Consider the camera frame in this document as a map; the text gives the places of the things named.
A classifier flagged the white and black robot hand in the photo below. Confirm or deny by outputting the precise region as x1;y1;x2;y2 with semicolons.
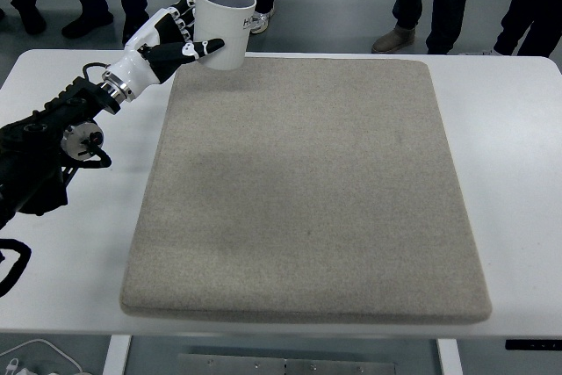
101;0;225;104

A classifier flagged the white ribbed cup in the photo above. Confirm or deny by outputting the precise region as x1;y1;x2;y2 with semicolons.
194;0;256;70

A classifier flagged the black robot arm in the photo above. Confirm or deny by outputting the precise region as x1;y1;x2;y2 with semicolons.
1;62;124;227

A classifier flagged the black leather shoe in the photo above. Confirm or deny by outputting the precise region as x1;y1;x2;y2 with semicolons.
122;11;149;46
61;12;113;40

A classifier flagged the white and grey sneaker right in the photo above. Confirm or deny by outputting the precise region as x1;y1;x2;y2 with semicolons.
250;8;275;35

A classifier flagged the beige felt mat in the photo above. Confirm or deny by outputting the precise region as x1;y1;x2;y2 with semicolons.
120;57;492;324

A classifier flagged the tan suede boot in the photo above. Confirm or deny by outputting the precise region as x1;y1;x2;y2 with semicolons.
371;25;415;54

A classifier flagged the black table control panel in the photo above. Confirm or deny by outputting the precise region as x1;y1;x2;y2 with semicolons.
505;339;562;351

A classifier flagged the white cable under table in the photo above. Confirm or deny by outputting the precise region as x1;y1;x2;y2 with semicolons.
0;338;83;375

